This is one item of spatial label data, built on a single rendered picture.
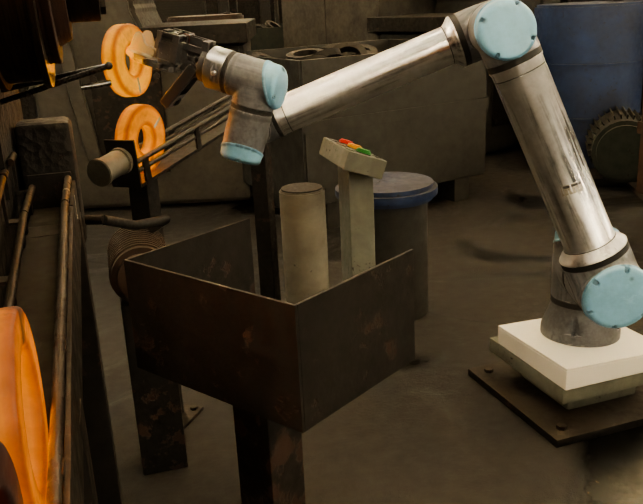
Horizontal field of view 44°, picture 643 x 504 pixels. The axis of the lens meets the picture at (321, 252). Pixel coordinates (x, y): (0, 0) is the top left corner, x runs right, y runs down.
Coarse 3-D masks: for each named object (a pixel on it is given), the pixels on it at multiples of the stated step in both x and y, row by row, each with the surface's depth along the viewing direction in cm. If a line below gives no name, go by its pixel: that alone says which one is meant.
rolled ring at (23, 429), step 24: (0, 312) 63; (0, 336) 60; (24, 336) 66; (0, 360) 59; (24, 360) 70; (0, 384) 58; (24, 384) 71; (0, 408) 57; (24, 408) 71; (0, 432) 57; (24, 432) 59; (24, 456) 58; (24, 480) 58
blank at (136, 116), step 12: (132, 108) 176; (144, 108) 178; (120, 120) 175; (132, 120) 174; (144, 120) 179; (156, 120) 183; (120, 132) 174; (132, 132) 175; (144, 132) 184; (156, 132) 184; (144, 144) 184; (156, 144) 184; (156, 156) 185
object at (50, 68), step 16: (0, 0) 103; (16, 0) 104; (32, 0) 103; (0, 16) 105; (16, 16) 105; (32, 16) 105; (0, 32) 107; (16, 32) 107; (32, 32) 107; (0, 48) 109; (16, 48) 110; (32, 48) 110; (0, 64) 112; (16, 64) 113; (32, 64) 114; (48, 64) 118; (16, 80) 119; (32, 80) 121; (48, 80) 118
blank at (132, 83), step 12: (120, 24) 172; (132, 24) 174; (108, 36) 169; (120, 36) 170; (132, 36) 174; (108, 48) 168; (120, 48) 170; (108, 60) 168; (120, 60) 170; (132, 60) 179; (108, 72) 169; (120, 72) 170; (132, 72) 178; (144, 72) 179; (120, 84) 171; (132, 84) 175; (144, 84) 179; (132, 96) 176
